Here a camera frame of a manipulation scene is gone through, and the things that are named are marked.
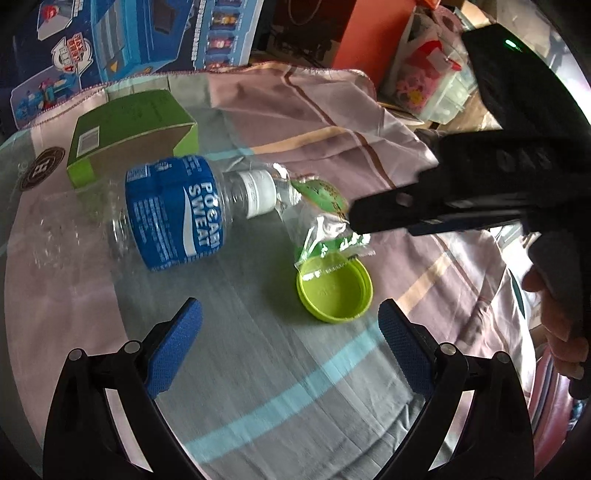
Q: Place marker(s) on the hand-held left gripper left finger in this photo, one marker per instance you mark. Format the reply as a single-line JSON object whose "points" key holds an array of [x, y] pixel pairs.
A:
{"points": [[175, 350]]}

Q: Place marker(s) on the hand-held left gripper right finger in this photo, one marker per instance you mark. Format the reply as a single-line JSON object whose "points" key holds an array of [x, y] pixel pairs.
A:
{"points": [[406, 346]]}

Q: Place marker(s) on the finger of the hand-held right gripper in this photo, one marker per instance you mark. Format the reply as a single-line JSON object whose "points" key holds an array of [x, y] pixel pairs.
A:
{"points": [[392, 207], [438, 225]]}

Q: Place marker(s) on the clear wrapper with green print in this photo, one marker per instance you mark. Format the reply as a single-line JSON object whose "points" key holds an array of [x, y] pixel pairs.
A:
{"points": [[323, 217]]}

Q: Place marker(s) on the person's right hand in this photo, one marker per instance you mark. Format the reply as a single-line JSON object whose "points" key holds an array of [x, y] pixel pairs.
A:
{"points": [[554, 318]]}

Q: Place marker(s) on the lime green plastic lid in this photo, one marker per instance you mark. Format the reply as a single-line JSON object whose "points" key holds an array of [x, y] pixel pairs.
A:
{"points": [[334, 293]]}

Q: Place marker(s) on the clear plastic bag of toys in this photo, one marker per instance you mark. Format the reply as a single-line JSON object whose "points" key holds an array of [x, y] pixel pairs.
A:
{"points": [[429, 74]]}

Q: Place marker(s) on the clear plastic bottle blue label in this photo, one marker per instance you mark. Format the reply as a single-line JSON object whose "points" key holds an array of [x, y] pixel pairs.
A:
{"points": [[180, 214]]}

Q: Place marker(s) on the orange box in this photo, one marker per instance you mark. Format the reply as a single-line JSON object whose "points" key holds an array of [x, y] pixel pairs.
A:
{"points": [[369, 32]]}

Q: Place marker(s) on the green cardboard carton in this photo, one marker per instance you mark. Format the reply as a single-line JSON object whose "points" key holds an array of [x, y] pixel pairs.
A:
{"points": [[134, 129]]}

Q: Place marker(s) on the round black sticker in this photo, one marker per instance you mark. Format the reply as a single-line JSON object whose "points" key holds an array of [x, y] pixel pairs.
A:
{"points": [[41, 167]]}

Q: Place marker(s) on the blue toy box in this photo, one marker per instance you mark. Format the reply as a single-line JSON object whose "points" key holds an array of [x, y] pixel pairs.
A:
{"points": [[138, 37]]}

